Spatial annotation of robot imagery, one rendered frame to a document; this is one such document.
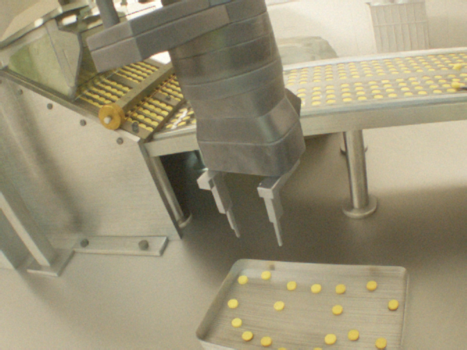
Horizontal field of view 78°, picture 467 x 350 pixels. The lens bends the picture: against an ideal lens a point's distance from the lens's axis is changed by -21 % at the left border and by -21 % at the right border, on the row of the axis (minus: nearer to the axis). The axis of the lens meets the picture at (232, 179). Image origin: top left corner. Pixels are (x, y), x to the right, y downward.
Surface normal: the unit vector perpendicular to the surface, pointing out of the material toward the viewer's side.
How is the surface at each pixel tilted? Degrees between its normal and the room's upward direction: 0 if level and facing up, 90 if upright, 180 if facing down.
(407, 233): 0
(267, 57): 90
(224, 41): 90
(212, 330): 0
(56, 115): 90
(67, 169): 90
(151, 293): 0
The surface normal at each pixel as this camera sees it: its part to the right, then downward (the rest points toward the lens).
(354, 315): -0.27, -0.82
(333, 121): -0.23, 0.56
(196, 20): 0.81, 0.09
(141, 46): 0.55, 0.30
